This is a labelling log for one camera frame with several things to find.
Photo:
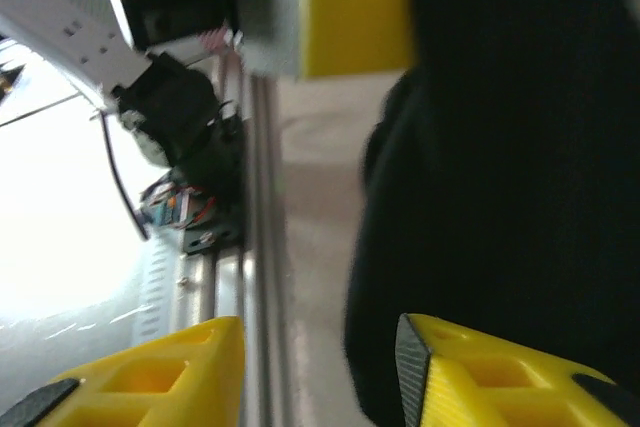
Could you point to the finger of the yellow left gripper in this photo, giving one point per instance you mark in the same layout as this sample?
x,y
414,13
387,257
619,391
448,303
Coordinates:
x,y
355,7

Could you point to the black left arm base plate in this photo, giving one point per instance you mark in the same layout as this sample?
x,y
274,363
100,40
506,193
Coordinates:
x,y
210,239

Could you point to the aluminium mounting rail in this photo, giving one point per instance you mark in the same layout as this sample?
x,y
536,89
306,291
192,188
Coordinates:
x,y
260,197

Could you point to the black floral print t-shirt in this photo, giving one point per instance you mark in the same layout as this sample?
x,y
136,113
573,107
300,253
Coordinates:
x,y
500,197

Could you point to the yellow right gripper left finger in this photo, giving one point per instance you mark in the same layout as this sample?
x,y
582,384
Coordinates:
x,y
150,387

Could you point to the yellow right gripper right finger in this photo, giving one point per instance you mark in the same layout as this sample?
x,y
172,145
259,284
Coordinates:
x,y
490,387

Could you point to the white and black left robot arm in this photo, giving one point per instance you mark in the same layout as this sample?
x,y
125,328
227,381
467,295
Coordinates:
x,y
165,97

